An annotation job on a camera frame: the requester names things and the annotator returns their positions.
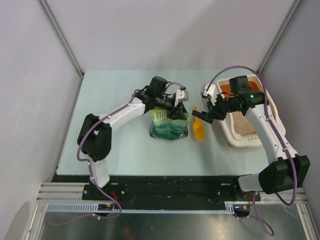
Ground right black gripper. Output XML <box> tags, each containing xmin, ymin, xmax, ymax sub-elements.
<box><xmin>206</xmin><ymin>93</ymin><xmax>240</xmax><ymax>121</ymax></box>

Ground orange plastic scoop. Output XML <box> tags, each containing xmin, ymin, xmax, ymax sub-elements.
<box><xmin>192</xmin><ymin>115</ymin><xmax>206</xmax><ymax>142</ymax></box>

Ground green litter bag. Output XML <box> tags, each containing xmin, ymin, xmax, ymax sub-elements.
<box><xmin>149</xmin><ymin>108</ymin><xmax>189</xmax><ymax>141</ymax></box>

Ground black bag clip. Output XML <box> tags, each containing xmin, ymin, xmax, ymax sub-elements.
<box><xmin>168</xmin><ymin>109</ymin><xmax>188</xmax><ymax>121</ymax></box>

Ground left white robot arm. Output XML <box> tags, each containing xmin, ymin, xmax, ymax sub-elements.
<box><xmin>76</xmin><ymin>76</ymin><xmax>189</xmax><ymax>200</ymax></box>

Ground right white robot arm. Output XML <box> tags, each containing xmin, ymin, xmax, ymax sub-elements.
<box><xmin>192</xmin><ymin>74</ymin><xmax>310</xmax><ymax>201</ymax></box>

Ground white orange litter box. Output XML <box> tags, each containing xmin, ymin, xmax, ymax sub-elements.
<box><xmin>215</xmin><ymin>76</ymin><xmax>287</xmax><ymax>149</ymax></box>

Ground clean litter grains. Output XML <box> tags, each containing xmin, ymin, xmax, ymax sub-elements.
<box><xmin>232</xmin><ymin>111</ymin><xmax>257</xmax><ymax>136</ymax></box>

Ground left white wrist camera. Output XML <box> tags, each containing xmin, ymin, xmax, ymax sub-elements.
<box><xmin>175</xmin><ymin>87</ymin><xmax>189</xmax><ymax>105</ymax></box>

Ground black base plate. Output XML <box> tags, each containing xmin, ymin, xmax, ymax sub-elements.
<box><xmin>82</xmin><ymin>175</ymin><xmax>255</xmax><ymax>202</ymax></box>

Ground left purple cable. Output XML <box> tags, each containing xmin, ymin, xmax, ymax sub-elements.
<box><xmin>46</xmin><ymin>82</ymin><xmax>186</xmax><ymax>225</ymax></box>

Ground purple cable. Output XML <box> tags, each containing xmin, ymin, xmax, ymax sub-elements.
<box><xmin>46</xmin><ymin>82</ymin><xmax>186</xmax><ymax>225</ymax></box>
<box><xmin>203</xmin><ymin>65</ymin><xmax>300</xmax><ymax>237</ymax></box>

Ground white slotted cable duct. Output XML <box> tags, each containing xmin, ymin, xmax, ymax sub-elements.
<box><xmin>46</xmin><ymin>202</ymin><xmax>235</xmax><ymax>214</ymax></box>

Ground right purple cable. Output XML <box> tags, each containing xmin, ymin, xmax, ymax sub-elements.
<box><xmin>203</xmin><ymin>65</ymin><xmax>300</xmax><ymax>237</ymax></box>

